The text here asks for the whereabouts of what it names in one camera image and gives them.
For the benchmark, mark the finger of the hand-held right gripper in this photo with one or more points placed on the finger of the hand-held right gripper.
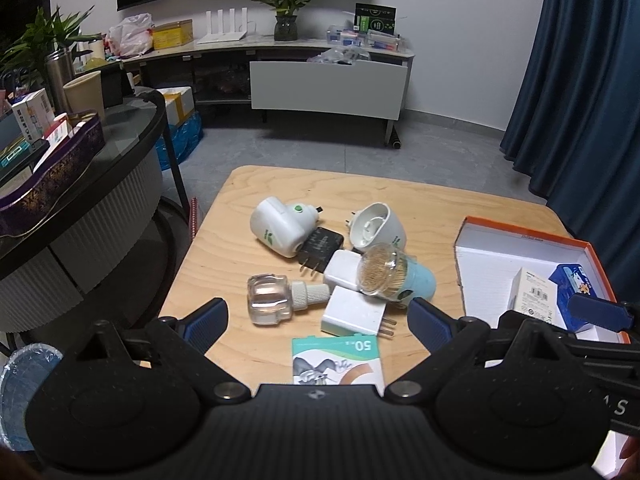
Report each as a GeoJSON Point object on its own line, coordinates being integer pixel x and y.
{"type": "Point", "coordinates": [597, 311]}

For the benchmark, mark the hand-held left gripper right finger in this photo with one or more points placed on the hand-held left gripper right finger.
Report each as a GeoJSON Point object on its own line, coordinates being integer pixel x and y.
{"type": "Point", "coordinates": [429, 324]}

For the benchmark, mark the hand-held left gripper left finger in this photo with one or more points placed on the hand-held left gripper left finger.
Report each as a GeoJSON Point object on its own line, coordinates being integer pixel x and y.
{"type": "Point", "coordinates": [206, 324]}

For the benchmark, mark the blue cartoon packet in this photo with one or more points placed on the blue cartoon packet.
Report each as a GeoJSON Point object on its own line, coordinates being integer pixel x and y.
{"type": "Point", "coordinates": [571, 277]}

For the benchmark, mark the light blue toothpick jar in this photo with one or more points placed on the light blue toothpick jar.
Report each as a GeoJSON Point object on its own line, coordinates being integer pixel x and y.
{"type": "Point", "coordinates": [411, 280]}

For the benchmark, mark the small white product box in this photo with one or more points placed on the small white product box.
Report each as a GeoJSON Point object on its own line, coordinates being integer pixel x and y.
{"type": "Point", "coordinates": [534, 292]}

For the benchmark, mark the clear liquid refill bottle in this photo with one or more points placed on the clear liquid refill bottle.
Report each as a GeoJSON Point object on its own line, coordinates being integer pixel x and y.
{"type": "Point", "coordinates": [272, 300]}

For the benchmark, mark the white power adapter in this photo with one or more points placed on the white power adapter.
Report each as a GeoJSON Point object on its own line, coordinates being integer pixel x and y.
{"type": "Point", "coordinates": [352, 315]}

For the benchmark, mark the orange white cardboard box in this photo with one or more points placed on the orange white cardboard box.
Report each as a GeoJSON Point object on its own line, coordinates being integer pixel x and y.
{"type": "Point", "coordinates": [487, 270]}

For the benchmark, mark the green white cartoon box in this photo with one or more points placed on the green white cartoon box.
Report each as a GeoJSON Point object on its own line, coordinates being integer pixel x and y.
{"type": "Point", "coordinates": [340, 360]}

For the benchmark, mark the white cube charger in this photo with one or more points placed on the white cube charger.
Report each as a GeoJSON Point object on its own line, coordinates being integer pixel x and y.
{"type": "Point", "coordinates": [340, 267]}

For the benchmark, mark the white plug-in heater green leaf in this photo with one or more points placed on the white plug-in heater green leaf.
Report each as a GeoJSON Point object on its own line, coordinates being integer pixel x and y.
{"type": "Point", "coordinates": [380, 224]}

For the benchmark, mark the white plug-in heater green button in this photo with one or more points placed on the white plug-in heater green button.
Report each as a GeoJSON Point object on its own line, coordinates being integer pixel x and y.
{"type": "Point", "coordinates": [275, 225]}

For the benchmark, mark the black charger plug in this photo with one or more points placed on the black charger plug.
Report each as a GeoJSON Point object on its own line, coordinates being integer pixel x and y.
{"type": "Point", "coordinates": [320, 247]}

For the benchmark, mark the black round glass table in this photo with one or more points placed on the black round glass table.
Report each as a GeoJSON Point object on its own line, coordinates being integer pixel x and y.
{"type": "Point", "coordinates": [115, 185]}

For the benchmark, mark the blue plastic bag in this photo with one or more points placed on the blue plastic bag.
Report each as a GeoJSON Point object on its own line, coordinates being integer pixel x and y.
{"type": "Point", "coordinates": [182, 140]}

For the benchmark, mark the black tube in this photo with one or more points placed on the black tube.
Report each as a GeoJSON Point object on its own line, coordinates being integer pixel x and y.
{"type": "Point", "coordinates": [396, 139]}

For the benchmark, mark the waste basket with blue liner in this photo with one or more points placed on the waste basket with blue liner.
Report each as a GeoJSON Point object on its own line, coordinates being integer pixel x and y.
{"type": "Point", "coordinates": [25, 385]}

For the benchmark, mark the purple patterned tin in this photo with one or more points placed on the purple patterned tin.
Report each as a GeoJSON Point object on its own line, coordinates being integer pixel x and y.
{"type": "Point", "coordinates": [65, 165]}

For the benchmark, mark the white foam box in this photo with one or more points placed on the white foam box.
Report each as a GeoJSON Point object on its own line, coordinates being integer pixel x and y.
{"type": "Point", "coordinates": [177, 105]}

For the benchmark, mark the dark blue curtain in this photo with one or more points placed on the dark blue curtain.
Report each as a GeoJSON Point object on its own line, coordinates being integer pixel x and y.
{"type": "Point", "coordinates": [575, 85]}

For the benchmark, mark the black stand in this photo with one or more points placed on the black stand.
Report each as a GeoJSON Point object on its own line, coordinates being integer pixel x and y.
{"type": "Point", "coordinates": [117, 85]}

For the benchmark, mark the white television cabinet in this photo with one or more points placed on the white television cabinet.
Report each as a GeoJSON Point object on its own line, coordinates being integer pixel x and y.
{"type": "Point", "coordinates": [325, 90]}

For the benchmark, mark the beige cup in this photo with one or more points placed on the beige cup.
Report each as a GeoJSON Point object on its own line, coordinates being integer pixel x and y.
{"type": "Point", "coordinates": [85, 95]}

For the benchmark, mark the white medicine box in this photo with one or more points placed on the white medicine box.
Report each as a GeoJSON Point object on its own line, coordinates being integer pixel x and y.
{"type": "Point", "coordinates": [32, 115]}

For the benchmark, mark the grey plastic bag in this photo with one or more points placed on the grey plastic bag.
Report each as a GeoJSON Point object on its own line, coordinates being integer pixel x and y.
{"type": "Point", "coordinates": [337, 56]}

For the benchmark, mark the steel thermos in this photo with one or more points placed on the steel thermos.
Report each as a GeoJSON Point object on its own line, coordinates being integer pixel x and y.
{"type": "Point", "coordinates": [59, 77]}

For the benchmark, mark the white router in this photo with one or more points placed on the white router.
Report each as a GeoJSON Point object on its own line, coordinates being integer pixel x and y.
{"type": "Point", "coordinates": [222, 35]}

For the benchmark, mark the yellow box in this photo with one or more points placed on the yellow box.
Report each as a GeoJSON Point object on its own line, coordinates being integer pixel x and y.
{"type": "Point", "coordinates": [172, 35]}

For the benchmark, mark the clear storage boxes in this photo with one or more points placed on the clear storage boxes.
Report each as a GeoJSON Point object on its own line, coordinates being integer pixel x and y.
{"type": "Point", "coordinates": [365, 40]}

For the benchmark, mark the white plastic bag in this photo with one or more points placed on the white plastic bag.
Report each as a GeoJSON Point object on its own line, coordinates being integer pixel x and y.
{"type": "Point", "coordinates": [131, 35]}

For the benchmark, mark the bamboo plant in glass vase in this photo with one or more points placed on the bamboo plant in glass vase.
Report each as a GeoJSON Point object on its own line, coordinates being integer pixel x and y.
{"type": "Point", "coordinates": [286, 25]}

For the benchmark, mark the black green box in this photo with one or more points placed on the black green box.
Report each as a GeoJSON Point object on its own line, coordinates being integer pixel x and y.
{"type": "Point", "coordinates": [375, 19]}

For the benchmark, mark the leafy green houseplant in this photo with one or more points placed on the leafy green houseplant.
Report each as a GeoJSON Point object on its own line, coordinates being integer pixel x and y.
{"type": "Point", "coordinates": [45, 35]}

